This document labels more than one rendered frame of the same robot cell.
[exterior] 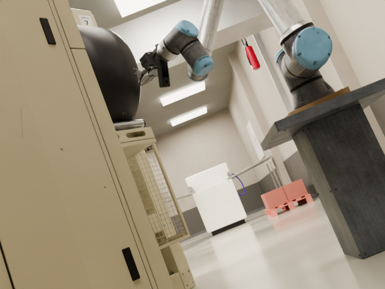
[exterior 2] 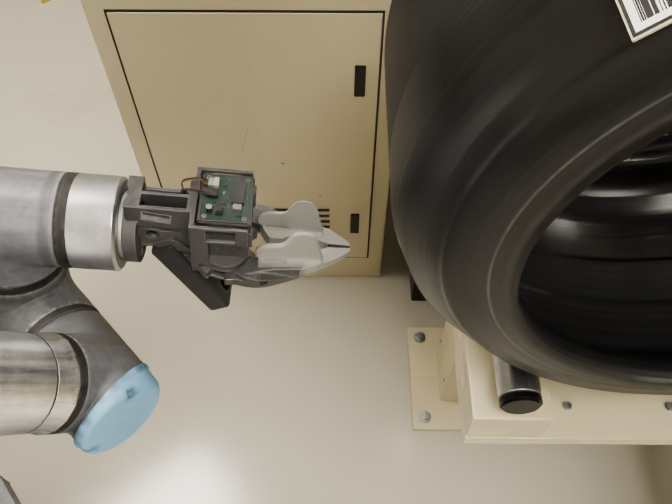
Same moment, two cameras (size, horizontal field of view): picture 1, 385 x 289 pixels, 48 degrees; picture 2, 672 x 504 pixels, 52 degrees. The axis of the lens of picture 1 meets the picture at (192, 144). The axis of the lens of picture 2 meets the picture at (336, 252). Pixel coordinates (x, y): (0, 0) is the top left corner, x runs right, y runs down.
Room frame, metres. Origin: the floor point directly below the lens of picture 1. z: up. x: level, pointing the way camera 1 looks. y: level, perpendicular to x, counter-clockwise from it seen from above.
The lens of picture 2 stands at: (2.15, -0.14, 1.58)
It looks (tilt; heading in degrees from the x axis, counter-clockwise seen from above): 56 degrees down; 141
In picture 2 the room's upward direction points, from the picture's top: straight up
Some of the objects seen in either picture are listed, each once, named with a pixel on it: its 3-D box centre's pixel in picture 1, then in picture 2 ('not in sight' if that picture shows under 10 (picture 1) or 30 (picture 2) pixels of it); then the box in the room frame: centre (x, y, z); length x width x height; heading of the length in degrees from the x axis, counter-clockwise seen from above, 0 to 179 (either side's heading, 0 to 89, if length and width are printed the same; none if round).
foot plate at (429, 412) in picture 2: not in sight; (465, 376); (1.80, 0.56, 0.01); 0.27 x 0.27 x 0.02; 50
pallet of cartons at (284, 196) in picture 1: (283, 198); not in sight; (7.89, -1.15, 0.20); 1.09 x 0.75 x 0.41; 1
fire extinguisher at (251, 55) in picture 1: (250, 56); not in sight; (7.04, -1.46, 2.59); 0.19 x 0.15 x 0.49; 1
